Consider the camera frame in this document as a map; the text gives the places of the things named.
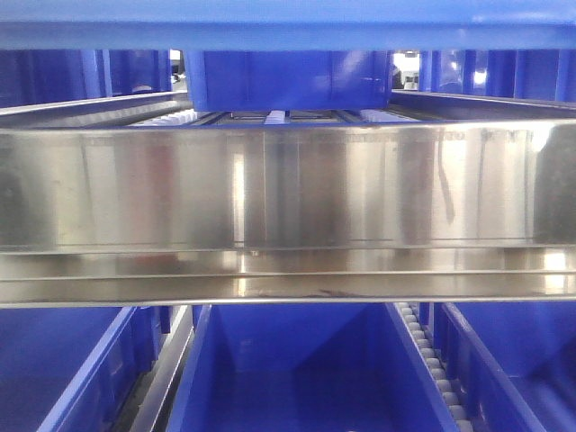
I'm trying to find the large light blue crate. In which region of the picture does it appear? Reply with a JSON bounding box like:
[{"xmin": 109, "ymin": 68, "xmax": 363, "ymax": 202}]
[{"xmin": 1, "ymin": 1, "xmax": 575, "ymax": 50}]

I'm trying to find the lower middle blue bin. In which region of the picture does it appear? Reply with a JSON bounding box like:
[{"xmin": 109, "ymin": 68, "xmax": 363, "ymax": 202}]
[{"xmin": 167, "ymin": 303, "xmax": 457, "ymax": 431}]

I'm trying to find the rear middle blue bin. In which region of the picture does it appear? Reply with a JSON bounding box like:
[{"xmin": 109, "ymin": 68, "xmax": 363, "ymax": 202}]
[{"xmin": 184, "ymin": 50, "xmax": 393, "ymax": 112}]

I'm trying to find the white roller track strip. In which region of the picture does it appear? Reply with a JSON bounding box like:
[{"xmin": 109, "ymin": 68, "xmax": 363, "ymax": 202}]
[{"xmin": 394, "ymin": 302, "xmax": 473, "ymax": 432}]

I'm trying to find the lower right blue bin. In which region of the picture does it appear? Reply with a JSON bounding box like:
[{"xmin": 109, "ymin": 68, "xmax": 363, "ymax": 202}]
[{"xmin": 429, "ymin": 301, "xmax": 575, "ymax": 431}]

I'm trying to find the lower left blue bin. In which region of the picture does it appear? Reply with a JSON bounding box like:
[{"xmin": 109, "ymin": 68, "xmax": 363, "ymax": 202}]
[{"xmin": 1, "ymin": 307, "xmax": 172, "ymax": 431}]

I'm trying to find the upper right dark blue bin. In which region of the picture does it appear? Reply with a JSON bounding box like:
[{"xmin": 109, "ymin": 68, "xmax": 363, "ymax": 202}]
[{"xmin": 418, "ymin": 49, "xmax": 575, "ymax": 102}]

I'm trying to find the dark blue bin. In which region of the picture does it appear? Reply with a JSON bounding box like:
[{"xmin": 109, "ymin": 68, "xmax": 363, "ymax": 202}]
[
  {"xmin": 1, "ymin": 49, "xmax": 172, "ymax": 108},
  {"xmin": 418, "ymin": 49, "xmax": 575, "ymax": 102}
]

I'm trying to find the upper left dark blue bin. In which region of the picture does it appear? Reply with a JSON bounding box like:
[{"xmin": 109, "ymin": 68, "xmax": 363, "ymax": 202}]
[{"xmin": 1, "ymin": 49, "xmax": 172, "ymax": 108}]

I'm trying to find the stainless steel shelf front rail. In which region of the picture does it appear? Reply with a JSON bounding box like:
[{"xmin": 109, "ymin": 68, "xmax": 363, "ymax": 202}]
[{"xmin": 1, "ymin": 120, "xmax": 575, "ymax": 306}]

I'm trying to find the steel divider rail lower left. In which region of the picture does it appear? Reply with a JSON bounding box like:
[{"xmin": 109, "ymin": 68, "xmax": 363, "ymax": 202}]
[{"xmin": 130, "ymin": 306, "xmax": 194, "ymax": 431}]

